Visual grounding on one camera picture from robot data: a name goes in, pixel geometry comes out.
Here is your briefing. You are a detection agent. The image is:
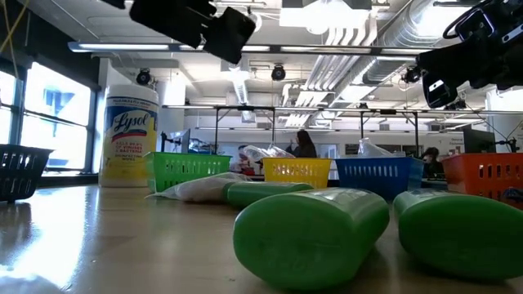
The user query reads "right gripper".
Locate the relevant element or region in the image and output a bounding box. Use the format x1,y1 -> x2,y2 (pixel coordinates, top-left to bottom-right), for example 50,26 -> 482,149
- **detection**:
416,30 -> 523,109

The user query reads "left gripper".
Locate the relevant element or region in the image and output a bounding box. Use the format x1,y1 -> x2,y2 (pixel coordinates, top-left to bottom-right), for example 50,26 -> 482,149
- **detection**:
130,0 -> 257,65

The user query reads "white cotton bag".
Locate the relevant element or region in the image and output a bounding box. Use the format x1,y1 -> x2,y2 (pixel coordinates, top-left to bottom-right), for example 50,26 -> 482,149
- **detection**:
358,137 -> 396,158

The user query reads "orange plastic basket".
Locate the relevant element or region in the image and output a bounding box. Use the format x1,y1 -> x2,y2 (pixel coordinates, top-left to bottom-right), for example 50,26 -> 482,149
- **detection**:
440,152 -> 523,210

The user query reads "blue white toothbrush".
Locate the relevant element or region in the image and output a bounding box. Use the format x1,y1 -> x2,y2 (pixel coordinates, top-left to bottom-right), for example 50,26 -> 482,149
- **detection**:
243,144 -> 273,164

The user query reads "blue plastic basket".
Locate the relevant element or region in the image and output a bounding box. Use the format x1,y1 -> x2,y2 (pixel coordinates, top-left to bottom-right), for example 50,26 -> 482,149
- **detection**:
333,156 -> 426,202

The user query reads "cotton pads and swabs bag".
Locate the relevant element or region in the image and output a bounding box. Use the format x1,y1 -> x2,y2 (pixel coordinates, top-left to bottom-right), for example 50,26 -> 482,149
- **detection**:
145,171 -> 253,204

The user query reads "green travel bottle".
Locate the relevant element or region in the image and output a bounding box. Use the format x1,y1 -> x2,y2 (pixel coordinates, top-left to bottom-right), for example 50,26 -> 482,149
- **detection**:
222,181 -> 315,209
393,190 -> 523,282
232,187 -> 391,292

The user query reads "black plastic basket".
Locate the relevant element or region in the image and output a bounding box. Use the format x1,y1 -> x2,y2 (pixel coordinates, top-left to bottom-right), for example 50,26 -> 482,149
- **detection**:
0,143 -> 55,203

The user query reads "background dark monitor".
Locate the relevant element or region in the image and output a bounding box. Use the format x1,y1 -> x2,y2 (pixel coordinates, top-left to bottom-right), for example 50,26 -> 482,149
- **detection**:
463,128 -> 498,153

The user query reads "person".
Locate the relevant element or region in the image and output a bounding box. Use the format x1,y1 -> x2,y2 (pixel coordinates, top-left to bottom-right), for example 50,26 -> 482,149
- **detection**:
420,146 -> 445,179
285,129 -> 318,159

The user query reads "long ceiling light strip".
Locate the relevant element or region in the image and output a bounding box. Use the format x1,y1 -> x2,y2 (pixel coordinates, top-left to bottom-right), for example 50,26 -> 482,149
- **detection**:
67,40 -> 418,56

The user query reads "Lysol wipes canister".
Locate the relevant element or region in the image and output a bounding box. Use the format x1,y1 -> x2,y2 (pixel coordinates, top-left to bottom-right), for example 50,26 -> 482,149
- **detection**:
99,84 -> 159,188

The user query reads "green plastic basket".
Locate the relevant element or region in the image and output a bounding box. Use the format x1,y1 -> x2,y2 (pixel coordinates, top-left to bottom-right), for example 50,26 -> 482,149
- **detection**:
143,151 -> 233,193

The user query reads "yellow plastic basket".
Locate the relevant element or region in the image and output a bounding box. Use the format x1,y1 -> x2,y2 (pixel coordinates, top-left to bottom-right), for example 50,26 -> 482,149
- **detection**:
261,157 -> 333,189

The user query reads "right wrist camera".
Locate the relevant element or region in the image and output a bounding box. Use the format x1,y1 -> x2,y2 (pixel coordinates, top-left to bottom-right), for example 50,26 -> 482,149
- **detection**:
443,0 -> 523,42

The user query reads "background black rig frame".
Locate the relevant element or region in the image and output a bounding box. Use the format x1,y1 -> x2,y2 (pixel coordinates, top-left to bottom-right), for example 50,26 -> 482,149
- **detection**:
212,105 -> 278,155
359,108 -> 420,158

